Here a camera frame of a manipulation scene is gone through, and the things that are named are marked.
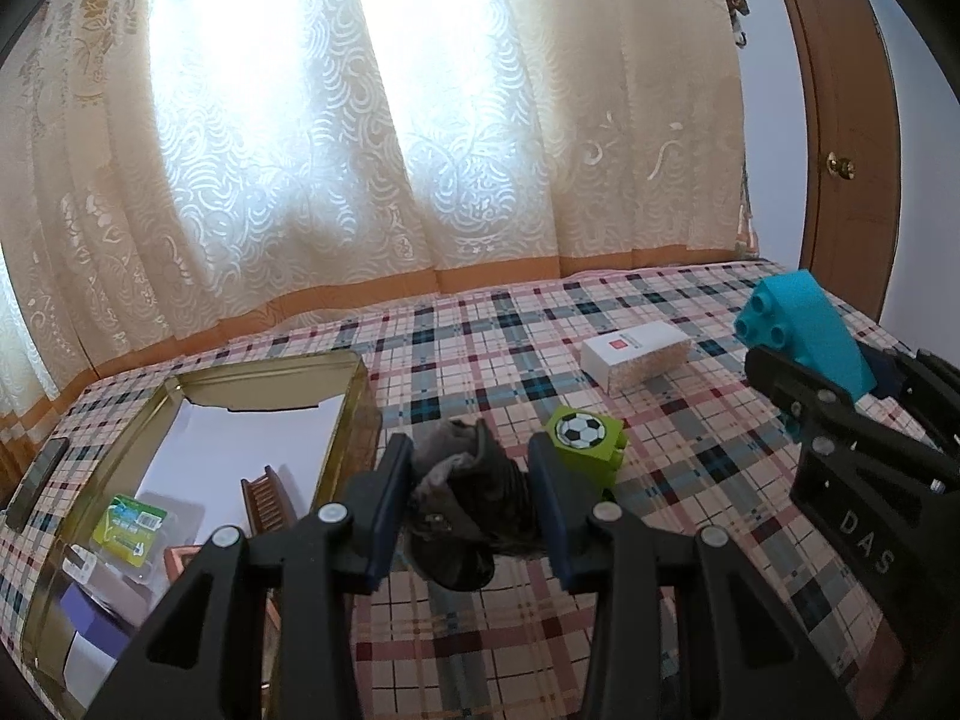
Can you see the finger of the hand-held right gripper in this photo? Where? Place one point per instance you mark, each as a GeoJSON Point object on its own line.
{"type": "Point", "coordinates": [810, 405]}
{"type": "Point", "coordinates": [934, 397]}

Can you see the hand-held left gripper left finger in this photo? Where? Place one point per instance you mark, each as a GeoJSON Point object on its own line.
{"type": "Point", "coordinates": [390, 510]}

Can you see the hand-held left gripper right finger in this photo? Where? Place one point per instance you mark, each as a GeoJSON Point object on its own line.
{"type": "Point", "coordinates": [551, 510]}

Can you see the dark sock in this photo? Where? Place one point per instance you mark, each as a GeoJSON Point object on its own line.
{"type": "Point", "coordinates": [480, 495]}

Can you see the cyan building block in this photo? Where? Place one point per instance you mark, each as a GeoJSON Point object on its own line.
{"type": "Point", "coordinates": [810, 322]}

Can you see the gold metal tray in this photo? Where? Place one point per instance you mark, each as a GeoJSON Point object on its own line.
{"type": "Point", "coordinates": [285, 382]}

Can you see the purple block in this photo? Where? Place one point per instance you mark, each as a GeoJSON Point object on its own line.
{"type": "Point", "coordinates": [94, 619]}

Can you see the white block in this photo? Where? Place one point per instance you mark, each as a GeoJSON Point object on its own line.
{"type": "Point", "coordinates": [90, 671]}

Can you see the green block with soccer ball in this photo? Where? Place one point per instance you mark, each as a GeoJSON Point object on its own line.
{"type": "Point", "coordinates": [585, 439]}

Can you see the brown wooden comb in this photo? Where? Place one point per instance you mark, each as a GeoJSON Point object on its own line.
{"type": "Point", "coordinates": [270, 502]}

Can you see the plaid tablecloth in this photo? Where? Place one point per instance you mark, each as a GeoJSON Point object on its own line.
{"type": "Point", "coordinates": [675, 465]}

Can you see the white paper sheet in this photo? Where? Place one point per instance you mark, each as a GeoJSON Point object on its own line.
{"type": "Point", "coordinates": [247, 442]}

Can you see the small white box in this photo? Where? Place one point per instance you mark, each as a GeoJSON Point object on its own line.
{"type": "Point", "coordinates": [637, 356]}

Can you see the brass door knob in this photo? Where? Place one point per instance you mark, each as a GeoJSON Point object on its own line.
{"type": "Point", "coordinates": [841, 165]}

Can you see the green label plastic packet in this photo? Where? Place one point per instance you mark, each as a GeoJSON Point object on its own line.
{"type": "Point", "coordinates": [127, 521]}

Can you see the brown wooden door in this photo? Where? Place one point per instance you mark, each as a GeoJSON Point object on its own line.
{"type": "Point", "coordinates": [832, 90]}

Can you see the black smartphone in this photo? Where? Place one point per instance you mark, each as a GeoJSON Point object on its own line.
{"type": "Point", "coordinates": [34, 484]}

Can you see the cream lace curtain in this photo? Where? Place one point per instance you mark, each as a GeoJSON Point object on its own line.
{"type": "Point", "coordinates": [337, 127]}

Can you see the dark wall hook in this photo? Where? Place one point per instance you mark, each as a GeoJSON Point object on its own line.
{"type": "Point", "coordinates": [736, 15]}

